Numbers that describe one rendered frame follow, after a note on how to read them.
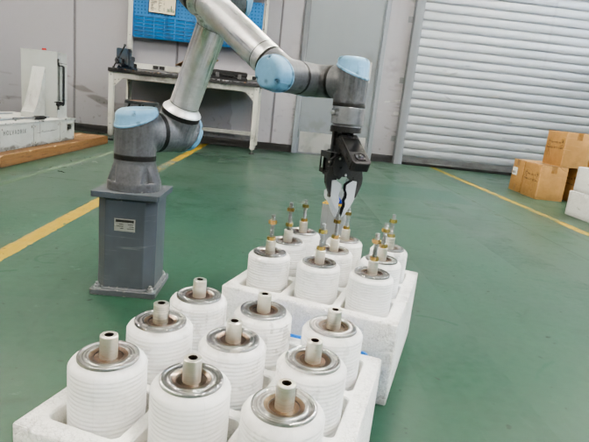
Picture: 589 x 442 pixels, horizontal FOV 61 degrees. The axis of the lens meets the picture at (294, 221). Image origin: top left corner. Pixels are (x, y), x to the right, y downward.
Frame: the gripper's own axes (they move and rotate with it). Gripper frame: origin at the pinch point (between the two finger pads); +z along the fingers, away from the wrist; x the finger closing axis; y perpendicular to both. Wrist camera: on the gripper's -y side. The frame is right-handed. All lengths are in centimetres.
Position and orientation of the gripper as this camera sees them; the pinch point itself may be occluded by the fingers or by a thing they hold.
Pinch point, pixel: (339, 212)
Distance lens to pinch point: 119.3
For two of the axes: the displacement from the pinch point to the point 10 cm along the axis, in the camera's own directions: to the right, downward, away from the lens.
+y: -3.3, -2.4, 9.1
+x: -9.4, -0.2, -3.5
